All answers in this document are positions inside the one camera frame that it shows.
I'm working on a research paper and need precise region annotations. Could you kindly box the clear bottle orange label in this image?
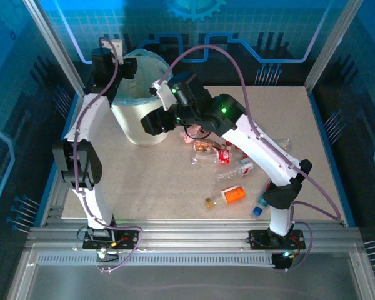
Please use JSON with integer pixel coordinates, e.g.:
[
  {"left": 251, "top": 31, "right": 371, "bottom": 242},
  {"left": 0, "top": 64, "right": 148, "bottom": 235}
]
[{"left": 204, "top": 185, "right": 247, "bottom": 209}]

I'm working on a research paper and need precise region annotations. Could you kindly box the brown tea plastic bottle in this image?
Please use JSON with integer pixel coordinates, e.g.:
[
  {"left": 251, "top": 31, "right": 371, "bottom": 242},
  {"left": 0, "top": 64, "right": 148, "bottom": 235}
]
[{"left": 192, "top": 139, "right": 228, "bottom": 154}]

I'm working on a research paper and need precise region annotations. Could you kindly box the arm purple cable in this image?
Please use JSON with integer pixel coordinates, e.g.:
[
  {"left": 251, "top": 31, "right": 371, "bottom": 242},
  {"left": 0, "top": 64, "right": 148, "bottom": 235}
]
[
  {"left": 156, "top": 44, "right": 343, "bottom": 272},
  {"left": 73, "top": 36, "right": 144, "bottom": 274}
]

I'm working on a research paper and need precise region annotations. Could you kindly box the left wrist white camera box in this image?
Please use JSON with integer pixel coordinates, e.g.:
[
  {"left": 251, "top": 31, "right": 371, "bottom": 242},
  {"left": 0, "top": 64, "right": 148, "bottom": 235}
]
[{"left": 111, "top": 39, "right": 125, "bottom": 66}]

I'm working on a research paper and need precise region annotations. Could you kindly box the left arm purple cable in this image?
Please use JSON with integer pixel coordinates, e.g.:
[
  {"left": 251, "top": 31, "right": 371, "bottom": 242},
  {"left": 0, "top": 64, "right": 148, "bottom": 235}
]
[{"left": 73, "top": 36, "right": 144, "bottom": 274}]

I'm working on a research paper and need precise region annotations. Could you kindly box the aluminium mounting rail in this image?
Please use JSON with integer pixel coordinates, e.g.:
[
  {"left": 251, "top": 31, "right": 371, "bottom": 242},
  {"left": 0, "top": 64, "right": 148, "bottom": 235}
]
[{"left": 26, "top": 218, "right": 362, "bottom": 251}]

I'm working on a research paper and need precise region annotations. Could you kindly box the blue label blue cap bottle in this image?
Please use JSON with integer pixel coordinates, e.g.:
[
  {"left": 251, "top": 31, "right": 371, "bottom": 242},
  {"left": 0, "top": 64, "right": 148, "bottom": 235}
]
[{"left": 252, "top": 180, "right": 273, "bottom": 217}]

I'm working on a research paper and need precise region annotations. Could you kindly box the grey slotted cable duct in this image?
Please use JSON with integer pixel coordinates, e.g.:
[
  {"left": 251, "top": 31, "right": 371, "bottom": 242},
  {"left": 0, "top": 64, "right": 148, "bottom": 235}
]
[{"left": 36, "top": 253, "right": 276, "bottom": 267}]

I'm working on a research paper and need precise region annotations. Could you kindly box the pink label plastic bottle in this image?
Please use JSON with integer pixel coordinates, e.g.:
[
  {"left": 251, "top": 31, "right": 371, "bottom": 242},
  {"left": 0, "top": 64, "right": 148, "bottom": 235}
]
[{"left": 180, "top": 124, "right": 209, "bottom": 144}]

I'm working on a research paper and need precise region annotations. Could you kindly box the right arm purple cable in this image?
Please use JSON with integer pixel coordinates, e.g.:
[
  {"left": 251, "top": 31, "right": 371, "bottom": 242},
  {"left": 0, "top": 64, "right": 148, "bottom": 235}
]
[{"left": 156, "top": 44, "right": 343, "bottom": 272}]

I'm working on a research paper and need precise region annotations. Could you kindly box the clear bottle white red label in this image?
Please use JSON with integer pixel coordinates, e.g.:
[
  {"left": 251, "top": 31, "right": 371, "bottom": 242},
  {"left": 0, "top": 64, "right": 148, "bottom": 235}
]
[{"left": 214, "top": 157, "right": 255, "bottom": 184}]

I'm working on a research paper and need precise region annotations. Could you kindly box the white connector plug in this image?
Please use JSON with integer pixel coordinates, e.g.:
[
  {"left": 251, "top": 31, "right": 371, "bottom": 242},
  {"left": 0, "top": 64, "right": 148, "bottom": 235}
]
[{"left": 95, "top": 243, "right": 120, "bottom": 264}]

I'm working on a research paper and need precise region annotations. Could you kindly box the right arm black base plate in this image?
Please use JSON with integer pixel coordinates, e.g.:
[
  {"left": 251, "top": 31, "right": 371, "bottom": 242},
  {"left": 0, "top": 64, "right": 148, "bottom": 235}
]
[{"left": 247, "top": 229, "right": 306, "bottom": 251}]

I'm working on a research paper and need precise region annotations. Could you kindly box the black connector box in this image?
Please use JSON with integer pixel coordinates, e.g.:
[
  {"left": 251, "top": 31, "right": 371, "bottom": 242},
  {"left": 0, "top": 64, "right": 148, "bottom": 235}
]
[{"left": 271, "top": 249, "right": 294, "bottom": 272}]

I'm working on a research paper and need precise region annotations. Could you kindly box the grey metal panel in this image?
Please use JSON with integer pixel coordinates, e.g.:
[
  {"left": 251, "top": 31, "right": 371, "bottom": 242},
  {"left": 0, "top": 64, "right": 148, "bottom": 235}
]
[{"left": 6, "top": 249, "right": 375, "bottom": 300}]

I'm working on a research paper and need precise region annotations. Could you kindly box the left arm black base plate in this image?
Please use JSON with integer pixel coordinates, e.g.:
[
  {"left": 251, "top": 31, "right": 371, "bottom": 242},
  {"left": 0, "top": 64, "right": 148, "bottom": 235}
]
[{"left": 82, "top": 229, "right": 142, "bottom": 251}]

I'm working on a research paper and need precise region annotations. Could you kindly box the blue plastic bin liner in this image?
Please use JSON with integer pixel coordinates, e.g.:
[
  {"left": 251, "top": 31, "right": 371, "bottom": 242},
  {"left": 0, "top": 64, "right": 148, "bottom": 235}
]
[{"left": 112, "top": 48, "right": 173, "bottom": 109}]

